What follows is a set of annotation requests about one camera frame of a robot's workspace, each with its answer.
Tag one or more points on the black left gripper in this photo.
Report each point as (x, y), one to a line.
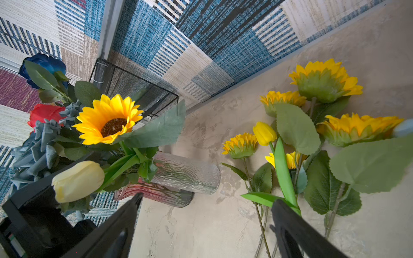
(35, 228)

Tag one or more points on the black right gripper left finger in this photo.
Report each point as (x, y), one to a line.
(113, 238)

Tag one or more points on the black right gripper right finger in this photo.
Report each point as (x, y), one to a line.
(295, 235)

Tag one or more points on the white tulip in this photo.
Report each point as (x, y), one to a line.
(88, 177)

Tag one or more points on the yellow sunflower bouquet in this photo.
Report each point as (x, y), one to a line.
(293, 159)

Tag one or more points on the small yellow rosebud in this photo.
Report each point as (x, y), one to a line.
(374, 154)

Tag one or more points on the yellow tulip bud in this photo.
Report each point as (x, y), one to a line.
(266, 136)

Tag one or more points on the large yellow sunflower stem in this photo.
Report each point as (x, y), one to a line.
(293, 125)

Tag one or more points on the small yellow sunflower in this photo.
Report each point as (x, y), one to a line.
(111, 120)

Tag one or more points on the tall yellow sunflower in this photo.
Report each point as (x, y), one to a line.
(324, 83)

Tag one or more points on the dark ribbed glass vase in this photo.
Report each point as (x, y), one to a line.
(156, 192)

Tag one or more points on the clear glass vase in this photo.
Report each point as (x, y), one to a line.
(186, 174)

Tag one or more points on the grey blue rose bouquet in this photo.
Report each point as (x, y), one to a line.
(38, 156)

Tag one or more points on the red rose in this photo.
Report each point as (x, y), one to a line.
(42, 111)

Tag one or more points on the black mesh shelf rack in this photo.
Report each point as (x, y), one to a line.
(154, 100)

